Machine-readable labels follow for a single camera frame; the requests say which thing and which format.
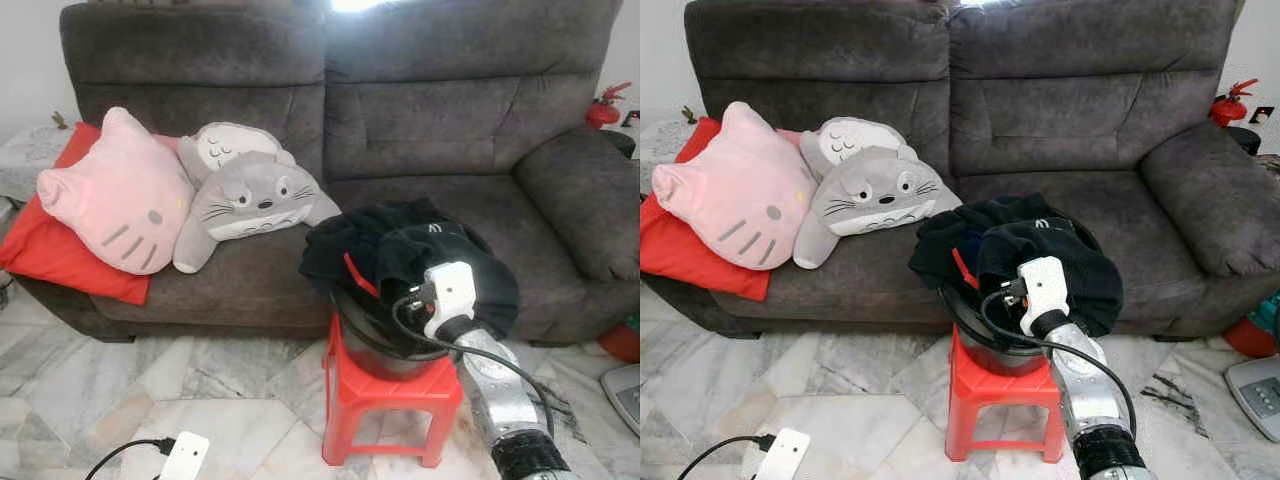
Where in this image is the dark navy knit garment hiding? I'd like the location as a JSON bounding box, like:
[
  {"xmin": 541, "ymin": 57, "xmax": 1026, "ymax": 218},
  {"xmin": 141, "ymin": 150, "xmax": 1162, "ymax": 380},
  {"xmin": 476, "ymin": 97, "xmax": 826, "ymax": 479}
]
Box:
[
  {"xmin": 300, "ymin": 200, "xmax": 441, "ymax": 301},
  {"xmin": 908, "ymin": 195, "xmax": 1053, "ymax": 297}
]

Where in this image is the red cushion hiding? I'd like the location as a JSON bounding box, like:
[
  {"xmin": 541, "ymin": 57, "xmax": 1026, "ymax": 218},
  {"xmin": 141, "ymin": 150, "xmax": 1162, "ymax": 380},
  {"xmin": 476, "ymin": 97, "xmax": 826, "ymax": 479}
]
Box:
[
  {"xmin": 640, "ymin": 117, "xmax": 801, "ymax": 302},
  {"xmin": 0, "ymin": 122, "xmax": 188, "ymax": 307}
]

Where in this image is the lace covered side table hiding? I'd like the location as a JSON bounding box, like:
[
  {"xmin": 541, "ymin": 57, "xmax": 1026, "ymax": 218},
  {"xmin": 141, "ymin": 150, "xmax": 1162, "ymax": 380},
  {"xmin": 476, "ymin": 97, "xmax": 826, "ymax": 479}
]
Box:
[
  {"xmin": 640, "ymin": 118, "xmax": 701, "ymax": 196},
  {"xmin": 0, "ymin": 122, "xmax": 79, "ymax": 203}
]

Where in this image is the red round plastic tub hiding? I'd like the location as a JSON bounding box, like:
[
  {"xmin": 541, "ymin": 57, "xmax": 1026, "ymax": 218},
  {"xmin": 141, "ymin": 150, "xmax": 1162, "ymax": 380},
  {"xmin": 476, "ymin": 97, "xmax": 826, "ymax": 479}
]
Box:
[
  {"xmin": 1222, "ymin": 315, "xmax": 1280, "ymax": 359},
  {"xmin": 598, "ymin": 320, "xmax": 641, "ymax": 364}
]

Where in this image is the pink cat plush pillow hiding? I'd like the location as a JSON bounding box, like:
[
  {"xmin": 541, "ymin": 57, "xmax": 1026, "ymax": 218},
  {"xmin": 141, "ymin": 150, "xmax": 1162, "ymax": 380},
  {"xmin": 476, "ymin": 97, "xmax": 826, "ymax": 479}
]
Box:
[
  {"xmin": 37, "ymin": 107, "xmax": 197, "ymax": 277},
  {"xmin": 652, "ymin": 100, "xmax": 814, "ymax": 272}
]

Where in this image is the red fire extinguisher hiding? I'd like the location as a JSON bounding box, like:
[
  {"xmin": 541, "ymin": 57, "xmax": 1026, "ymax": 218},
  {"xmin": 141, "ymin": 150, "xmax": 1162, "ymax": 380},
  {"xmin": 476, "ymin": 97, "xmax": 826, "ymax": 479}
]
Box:
[
  {"xmin": 585, "ymin": 81, "xmax": 634, "ymax": 130},
  {"xmin": 1208, "ymin": 78, "xmax": 1260, "ymax": 127}
]

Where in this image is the pale sleeping totoro plush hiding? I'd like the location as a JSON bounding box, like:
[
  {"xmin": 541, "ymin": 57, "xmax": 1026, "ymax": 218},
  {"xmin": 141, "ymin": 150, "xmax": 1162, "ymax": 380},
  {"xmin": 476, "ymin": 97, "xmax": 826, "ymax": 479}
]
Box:
[
  {"xmin": 178, "ymin": 122, "xmax": 297, "ymax": 191},
  {"xmin": 798, "ymin": 116, "xmax": 910, "ymax": 183}
]

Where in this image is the dark grey fabric sofa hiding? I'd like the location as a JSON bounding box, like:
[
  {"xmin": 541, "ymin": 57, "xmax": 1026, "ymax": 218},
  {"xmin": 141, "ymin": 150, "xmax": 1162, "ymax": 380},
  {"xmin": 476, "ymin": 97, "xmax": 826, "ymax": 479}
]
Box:
[
  {"xmin": 645, "ymin": 0, "xmax": 1280, "ymax": 343},
  {"xmin": 10, "ymin": 0, "xmax": 641, "ymax": 347}
]

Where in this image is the grey totoro plush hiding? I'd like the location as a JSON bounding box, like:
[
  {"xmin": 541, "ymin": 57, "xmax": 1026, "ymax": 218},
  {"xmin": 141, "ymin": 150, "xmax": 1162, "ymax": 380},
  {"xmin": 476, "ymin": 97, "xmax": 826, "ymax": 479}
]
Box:
[
  {"xmin": 793, "ymin": 145, "xmax": 964, "ymax": 270},
  {"xmin": 172, "ymin": 150, "xmax": 344, "ymax": 275}
]

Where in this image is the black round laundry basket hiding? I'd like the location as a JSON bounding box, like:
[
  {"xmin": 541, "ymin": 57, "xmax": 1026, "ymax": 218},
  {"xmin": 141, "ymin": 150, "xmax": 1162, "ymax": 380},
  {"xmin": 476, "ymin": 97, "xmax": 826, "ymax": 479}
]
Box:
[
  {"xmin": 940, "ymin": 215, "xmax": 1108, "ymax": 380},
  {"xmin": 330, "ymin": 205, "xmax": 501, "ymax": 382}
]

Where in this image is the red plastic stool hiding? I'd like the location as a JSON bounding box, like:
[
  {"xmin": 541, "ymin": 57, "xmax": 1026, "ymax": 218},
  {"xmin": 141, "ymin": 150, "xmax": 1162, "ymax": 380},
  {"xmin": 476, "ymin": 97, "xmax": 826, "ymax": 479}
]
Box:
[
  {"xmin": 322, "ymin": 315, "xmax": 467, "ymax": 470},
  {"xmin": 945, "ymin": 325, "xmax": 1083, "ymax": 465}
]

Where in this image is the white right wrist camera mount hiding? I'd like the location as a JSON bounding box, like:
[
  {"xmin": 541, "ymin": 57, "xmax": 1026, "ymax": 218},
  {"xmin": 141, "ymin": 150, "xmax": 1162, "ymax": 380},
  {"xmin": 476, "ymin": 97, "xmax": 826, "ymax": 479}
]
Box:
[
  {"xmin": 1015, "ymin": 256, "xmax": 1072, "ymax": 337},
  {"xmin": 422, "ymin": 262, "xmax": 479, "ymax": 340}
]

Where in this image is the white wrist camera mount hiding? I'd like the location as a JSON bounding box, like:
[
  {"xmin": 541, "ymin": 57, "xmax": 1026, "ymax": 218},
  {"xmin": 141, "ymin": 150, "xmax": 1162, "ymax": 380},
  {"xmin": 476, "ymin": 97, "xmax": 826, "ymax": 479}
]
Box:
[
  {"xmin": 740, "ymin": 428, "xmax": 812, "ymax": 480},
  {"xmin": 160, "ymin": 432, "xmax": 212, "ymax": 480},
  {"xmin": 1015, "ymin": 256, "xmax": 1072, "ymax": 337},
  {"xmin": 422, "ymin": 262, "xmax": 479, "ymax": 340}
]

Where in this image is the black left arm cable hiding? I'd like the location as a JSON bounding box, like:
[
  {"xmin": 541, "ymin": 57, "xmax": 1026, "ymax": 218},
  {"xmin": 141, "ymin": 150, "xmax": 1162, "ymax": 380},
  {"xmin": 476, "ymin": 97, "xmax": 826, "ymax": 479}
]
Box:
[
  {"xmin": 85, "ymin": 437, "xmax": 177, "ymax": 480},
  {"xmin": 678, "ymin": 433, "xmax": 777, "ymax": 480}
]

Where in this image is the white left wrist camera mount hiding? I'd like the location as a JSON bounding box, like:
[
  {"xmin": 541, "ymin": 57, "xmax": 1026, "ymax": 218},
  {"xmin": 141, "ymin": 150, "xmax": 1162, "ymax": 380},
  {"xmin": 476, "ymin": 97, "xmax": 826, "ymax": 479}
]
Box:
[
  {"xmin": 160, "ymin": 432, "xmax": 212, "ymax": 480},
  {"xmin": 740, "ymin": 428, "xmax": 812, "ymax": 480}
]

